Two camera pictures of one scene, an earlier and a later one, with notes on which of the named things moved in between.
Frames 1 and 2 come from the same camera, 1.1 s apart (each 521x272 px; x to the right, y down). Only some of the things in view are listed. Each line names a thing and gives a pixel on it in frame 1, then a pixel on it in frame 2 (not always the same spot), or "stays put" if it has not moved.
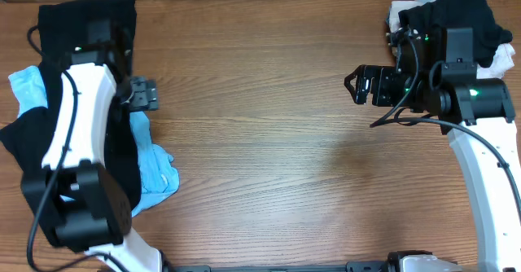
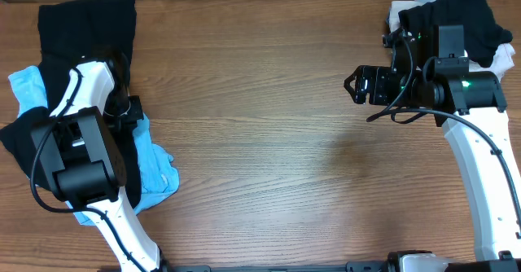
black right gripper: x=383 y=77 stays put
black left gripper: x=143 y=94 to x=134 y=107
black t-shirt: x=62 y=28 stays put
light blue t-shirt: x=159 y=176 stays put
